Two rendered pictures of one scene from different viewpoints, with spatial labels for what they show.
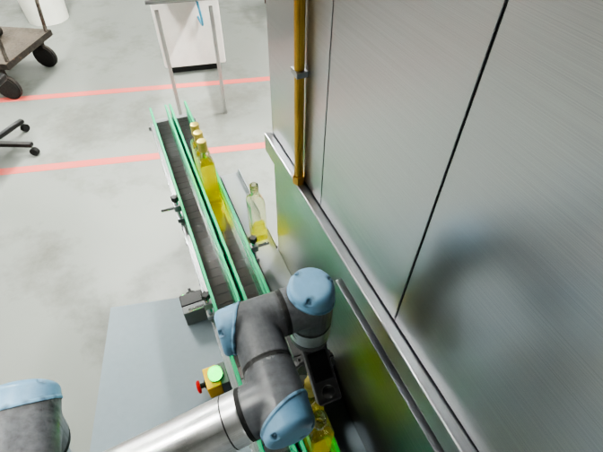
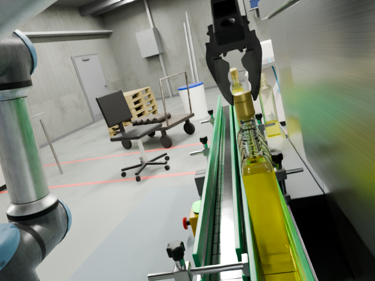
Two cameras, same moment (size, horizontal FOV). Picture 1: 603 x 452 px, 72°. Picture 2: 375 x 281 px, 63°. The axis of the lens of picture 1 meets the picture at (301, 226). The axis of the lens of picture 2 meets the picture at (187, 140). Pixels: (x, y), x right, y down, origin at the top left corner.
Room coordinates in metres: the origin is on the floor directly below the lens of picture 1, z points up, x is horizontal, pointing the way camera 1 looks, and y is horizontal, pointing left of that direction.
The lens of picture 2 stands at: (-0.18, -0.25, 1.28)
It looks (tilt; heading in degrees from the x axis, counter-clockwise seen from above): 15 degrees down; 35
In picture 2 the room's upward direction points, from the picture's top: 15 degrees counter-clockwise
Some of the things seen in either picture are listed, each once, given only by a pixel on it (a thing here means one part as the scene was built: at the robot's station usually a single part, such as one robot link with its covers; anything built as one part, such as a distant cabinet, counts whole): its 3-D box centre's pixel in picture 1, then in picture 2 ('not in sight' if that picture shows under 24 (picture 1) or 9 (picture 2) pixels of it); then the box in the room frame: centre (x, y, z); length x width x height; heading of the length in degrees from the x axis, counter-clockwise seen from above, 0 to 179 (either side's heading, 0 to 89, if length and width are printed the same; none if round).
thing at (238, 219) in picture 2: (213, 233); (232, 130); (1.00, 0.33, 0.92); 1.75 x 0.01 x 0.08; 24
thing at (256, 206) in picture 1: (256, 212); (267, 105); (1.03, 0.16, 1.01); 0.06 x 0.06 x 0.26; 24
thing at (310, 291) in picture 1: (309, 302); not in sight; (0.36, -0.01, 1.48); 0.09 x 0.08 x 0.11; 112
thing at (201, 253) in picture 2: (192, 239); (216, 134); (0.97, 0.39, 0.92); 1.75 x 0.01 x 0.08; 24
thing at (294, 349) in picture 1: (307, 342); (226, 20); (0.37, -0.01, 1.33); 0.09 x 0.08 x 0.12; 22
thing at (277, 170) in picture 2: not in sight; (289, 176); (0.51, -0.04, 0.94); 0.07 x 0.04 x 0.13; 114
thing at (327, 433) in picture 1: (317, 437); (264, 206); (0.29, -0.05, 0.99); 0.06 x 0.06 x 0.21; 24
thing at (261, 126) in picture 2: (259, 247); (267, 128); (0.92, 0.15, 0.94); 0.07 x 0.04 x 0.13; 114
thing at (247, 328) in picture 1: (255, 331); not in sight; (0.31, 0.07, 1.48); 0.11 x 0.11 x 0.08; 22
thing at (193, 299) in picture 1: (194, 307); (207, 181); (0.76, 0.37, 0.79); 0.08 x 0.08 x 0.08; 24
